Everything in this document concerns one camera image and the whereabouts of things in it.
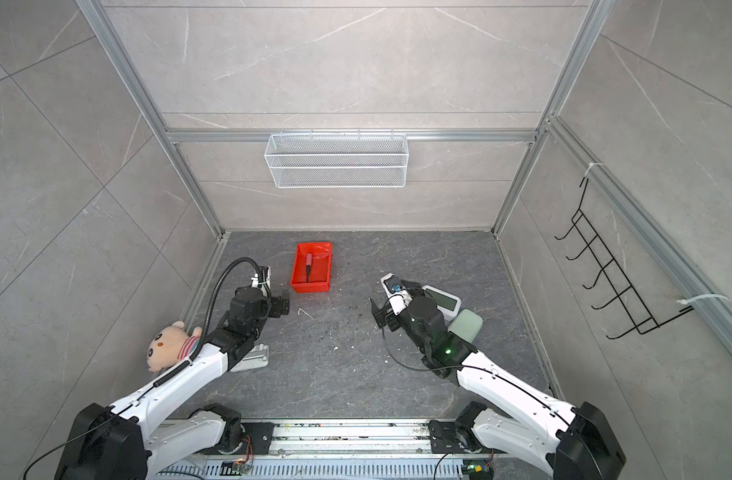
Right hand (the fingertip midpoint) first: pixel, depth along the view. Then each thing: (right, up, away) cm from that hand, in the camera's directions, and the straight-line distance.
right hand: (389, 287), depth 77 cm
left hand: (-34, +1, +6) cm, 35 cm away
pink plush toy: (-61, -17, +5) cm, 64 cm away
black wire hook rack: (+51, -1, -13) cm, 53 cm away
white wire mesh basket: (-16, +41, +23) cm, 50 cm away
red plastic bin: (-24, +3, +30) cm, 38 cm away
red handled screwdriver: (-28, +6, +30) cm, 41 cm away
